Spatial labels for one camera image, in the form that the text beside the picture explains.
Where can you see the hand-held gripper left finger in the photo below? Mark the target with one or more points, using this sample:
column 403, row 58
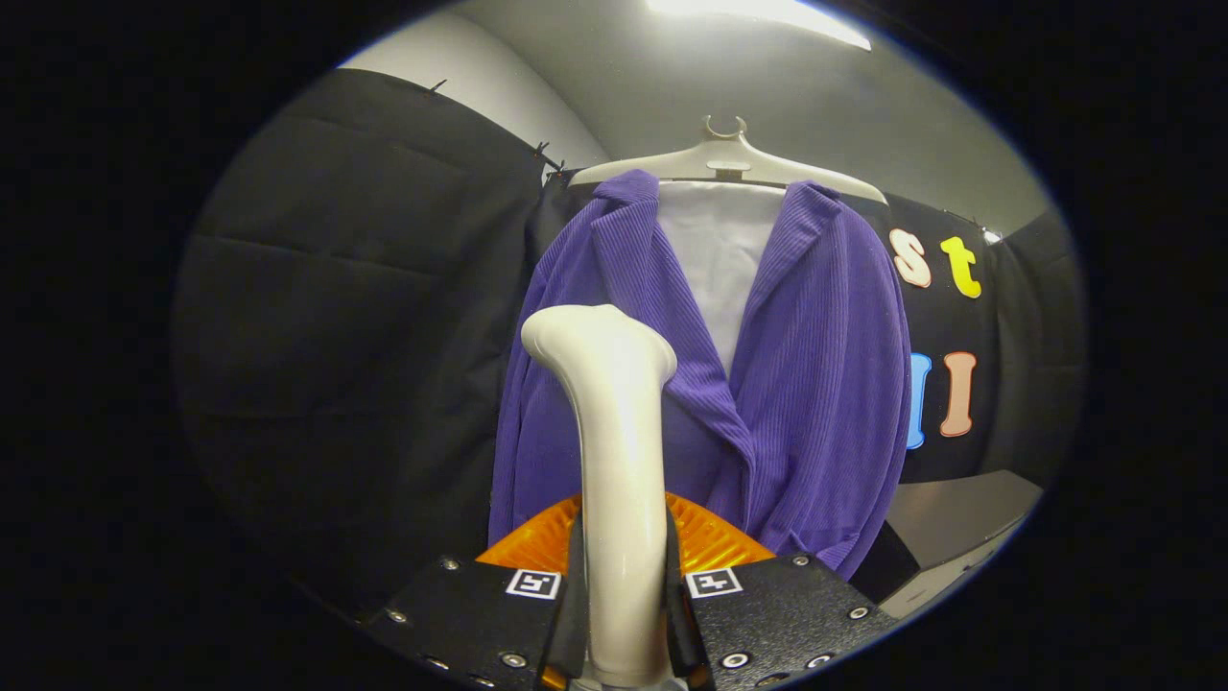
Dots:
column 480, row 614

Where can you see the cream plastic hanger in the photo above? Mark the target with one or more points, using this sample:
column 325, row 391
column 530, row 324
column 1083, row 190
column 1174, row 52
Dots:
column 724, row 158

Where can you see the ceiling light panel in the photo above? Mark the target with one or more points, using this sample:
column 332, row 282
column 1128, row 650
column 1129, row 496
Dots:
column 758, row 17

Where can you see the white steamer board pad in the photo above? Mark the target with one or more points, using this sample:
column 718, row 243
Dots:
column 720, row 259

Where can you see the cream garment steamer head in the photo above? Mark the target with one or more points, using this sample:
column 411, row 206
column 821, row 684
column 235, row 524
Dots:
column 619, row 480

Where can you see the grey cabinet with dark top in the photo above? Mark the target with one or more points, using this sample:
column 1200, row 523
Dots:
column 959, row 509

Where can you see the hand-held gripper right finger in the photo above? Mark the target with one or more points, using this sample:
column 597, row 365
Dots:
column 777, row 614

